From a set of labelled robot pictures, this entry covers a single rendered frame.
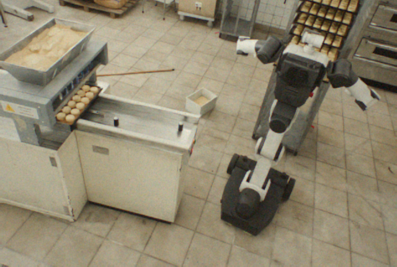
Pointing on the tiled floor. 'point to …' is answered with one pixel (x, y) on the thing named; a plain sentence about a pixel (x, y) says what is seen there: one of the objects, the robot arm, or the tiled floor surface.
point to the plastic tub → (200, 102)
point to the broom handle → (134, 72)
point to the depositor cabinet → (43, 170)
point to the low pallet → (97, 5)
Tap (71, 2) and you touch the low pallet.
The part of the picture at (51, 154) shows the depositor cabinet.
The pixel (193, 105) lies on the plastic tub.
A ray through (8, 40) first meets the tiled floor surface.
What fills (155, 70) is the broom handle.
